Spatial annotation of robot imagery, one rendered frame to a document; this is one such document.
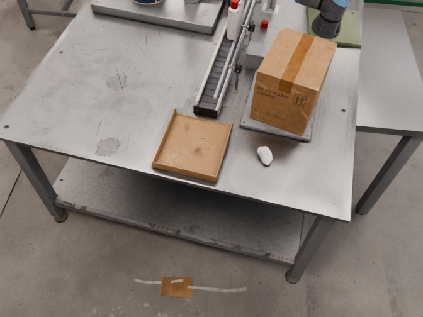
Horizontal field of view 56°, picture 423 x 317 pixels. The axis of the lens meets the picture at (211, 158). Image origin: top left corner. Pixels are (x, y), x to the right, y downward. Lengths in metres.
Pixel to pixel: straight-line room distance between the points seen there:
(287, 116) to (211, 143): 0.33
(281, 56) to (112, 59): 0.85
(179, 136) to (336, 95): 0.76
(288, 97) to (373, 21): 1.02
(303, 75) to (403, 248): 1.40
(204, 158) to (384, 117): 0.84
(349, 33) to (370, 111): 0.53
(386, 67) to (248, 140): 0.85
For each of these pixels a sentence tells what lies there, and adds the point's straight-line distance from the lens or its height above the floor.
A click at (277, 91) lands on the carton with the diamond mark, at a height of 1.05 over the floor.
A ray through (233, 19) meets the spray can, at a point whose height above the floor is 1.00.
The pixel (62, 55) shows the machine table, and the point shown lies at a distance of 2.13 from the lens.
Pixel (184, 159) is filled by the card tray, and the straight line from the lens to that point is 1.61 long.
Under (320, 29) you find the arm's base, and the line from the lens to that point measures 2.20.
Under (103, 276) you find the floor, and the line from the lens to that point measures 2.32.
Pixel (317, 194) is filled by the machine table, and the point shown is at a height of 0.83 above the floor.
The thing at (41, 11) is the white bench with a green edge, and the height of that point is 0.19.
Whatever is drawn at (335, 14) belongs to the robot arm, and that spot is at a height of 0.99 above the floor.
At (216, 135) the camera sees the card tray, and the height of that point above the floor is 0.83.
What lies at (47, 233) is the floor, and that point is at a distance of 2.51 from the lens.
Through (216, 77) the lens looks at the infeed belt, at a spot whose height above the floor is 0.88.
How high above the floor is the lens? 2.15
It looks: 55 degrees down
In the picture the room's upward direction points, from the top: 3 degrees clockwise
